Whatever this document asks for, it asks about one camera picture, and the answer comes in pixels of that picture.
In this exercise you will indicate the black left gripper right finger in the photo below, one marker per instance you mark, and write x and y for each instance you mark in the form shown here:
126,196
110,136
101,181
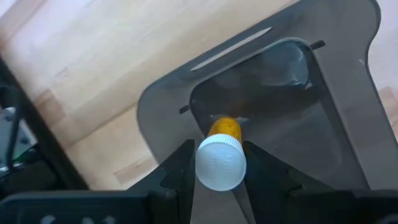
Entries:
264,180

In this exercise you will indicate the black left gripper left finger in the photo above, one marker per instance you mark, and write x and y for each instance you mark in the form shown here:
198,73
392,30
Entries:
180,174

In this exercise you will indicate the orange pill bottle white cap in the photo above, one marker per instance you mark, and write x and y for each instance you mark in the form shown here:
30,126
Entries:
220,161

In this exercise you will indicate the dark translucent grey bin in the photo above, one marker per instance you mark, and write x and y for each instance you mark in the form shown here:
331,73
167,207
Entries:
342,93

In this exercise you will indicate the black aluminium table frame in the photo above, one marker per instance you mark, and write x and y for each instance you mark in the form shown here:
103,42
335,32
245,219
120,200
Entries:
49,137

